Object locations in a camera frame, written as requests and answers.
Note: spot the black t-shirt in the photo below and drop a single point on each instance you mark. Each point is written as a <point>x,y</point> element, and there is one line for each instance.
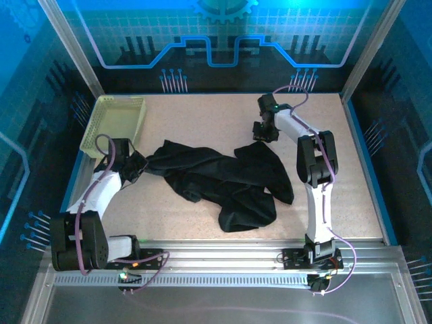
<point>219,175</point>

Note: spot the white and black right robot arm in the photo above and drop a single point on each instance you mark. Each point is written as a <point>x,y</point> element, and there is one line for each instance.
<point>317,209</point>

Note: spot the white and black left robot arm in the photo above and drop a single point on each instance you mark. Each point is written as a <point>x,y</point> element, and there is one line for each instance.
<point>101,192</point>

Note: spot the pale green perforated plastic basket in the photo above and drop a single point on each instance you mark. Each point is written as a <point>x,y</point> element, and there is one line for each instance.
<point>114,118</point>

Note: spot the black connector box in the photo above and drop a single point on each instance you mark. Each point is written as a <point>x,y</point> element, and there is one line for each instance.
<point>133,279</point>
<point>317,285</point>

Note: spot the grey metal panel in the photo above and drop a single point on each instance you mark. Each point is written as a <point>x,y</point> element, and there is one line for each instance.
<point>219,303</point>

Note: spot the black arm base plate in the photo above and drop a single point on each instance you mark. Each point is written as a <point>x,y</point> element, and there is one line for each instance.
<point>293,260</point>
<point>153,258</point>

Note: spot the aluminium frame post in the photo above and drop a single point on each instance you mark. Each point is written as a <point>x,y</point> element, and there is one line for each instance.
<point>368,54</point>
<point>77,57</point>

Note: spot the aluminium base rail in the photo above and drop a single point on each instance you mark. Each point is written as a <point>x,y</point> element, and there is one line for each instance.
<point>222,256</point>

